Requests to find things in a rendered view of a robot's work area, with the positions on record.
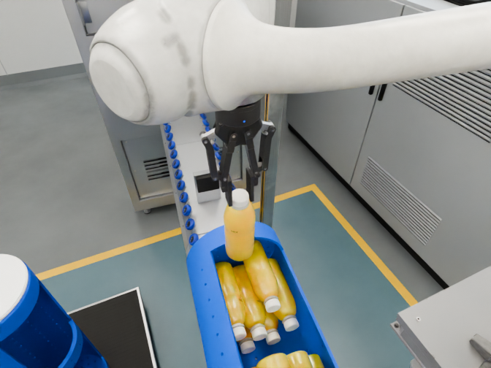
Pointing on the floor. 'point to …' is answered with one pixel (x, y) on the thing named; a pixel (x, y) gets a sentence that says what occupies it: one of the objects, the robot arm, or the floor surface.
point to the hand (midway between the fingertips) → (239, 188)
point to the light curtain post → (272, 109)
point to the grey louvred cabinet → (407, 147)
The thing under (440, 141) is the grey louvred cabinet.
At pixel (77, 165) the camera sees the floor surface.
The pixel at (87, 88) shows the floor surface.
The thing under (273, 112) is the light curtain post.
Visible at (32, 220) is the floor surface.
